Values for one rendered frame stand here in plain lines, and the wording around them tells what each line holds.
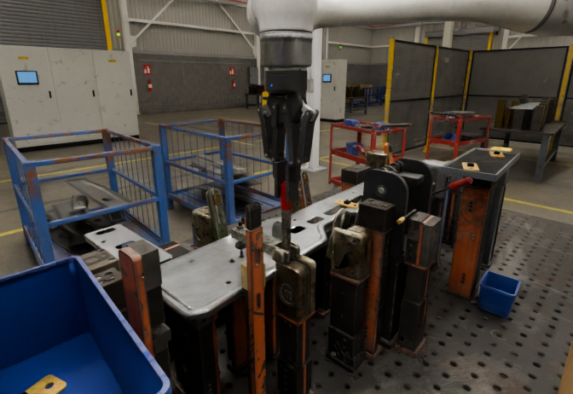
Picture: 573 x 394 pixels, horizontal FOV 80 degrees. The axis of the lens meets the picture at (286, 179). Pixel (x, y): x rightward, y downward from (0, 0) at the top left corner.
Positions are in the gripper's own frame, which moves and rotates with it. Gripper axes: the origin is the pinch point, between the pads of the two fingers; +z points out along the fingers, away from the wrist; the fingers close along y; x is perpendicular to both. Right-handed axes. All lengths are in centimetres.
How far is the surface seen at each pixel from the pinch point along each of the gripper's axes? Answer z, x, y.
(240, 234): 14.4, 1.9, 12.2
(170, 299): 21.7, 19.6, 12.1
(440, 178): 15, -76, -6
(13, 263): 121, 10, 281
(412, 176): 5.7, -38.4, -9.6
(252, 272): 13.9, 11.4, -2.1
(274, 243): 14.1, 0.5, 3.0
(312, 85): -10, -373, 278
